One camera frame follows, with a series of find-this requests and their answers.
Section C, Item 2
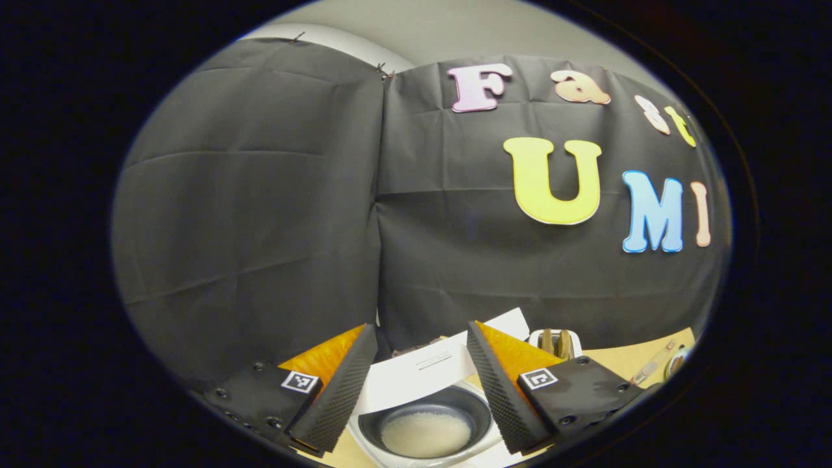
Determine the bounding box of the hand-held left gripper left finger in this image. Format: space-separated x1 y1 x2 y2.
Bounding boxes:
203 323 379 456

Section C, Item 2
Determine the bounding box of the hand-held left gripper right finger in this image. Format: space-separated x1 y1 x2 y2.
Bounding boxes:
466 320 644 456

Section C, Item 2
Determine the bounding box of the white rice cooker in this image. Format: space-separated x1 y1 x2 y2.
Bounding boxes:
348 307 530 468

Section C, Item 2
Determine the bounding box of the white rice portion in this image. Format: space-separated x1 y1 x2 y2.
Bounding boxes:
380 411 472 459

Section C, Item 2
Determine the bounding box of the white toaster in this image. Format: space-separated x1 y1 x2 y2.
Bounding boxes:
528 330 582 362

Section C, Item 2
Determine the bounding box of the clear plastic bottle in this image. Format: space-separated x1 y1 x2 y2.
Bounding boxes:
630 338 680 385

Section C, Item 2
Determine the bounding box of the pale green plate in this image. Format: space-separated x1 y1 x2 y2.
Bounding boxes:
664 346 691 381

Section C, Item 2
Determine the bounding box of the black backdrop cloth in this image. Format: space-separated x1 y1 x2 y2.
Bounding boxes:
110 38 732 391

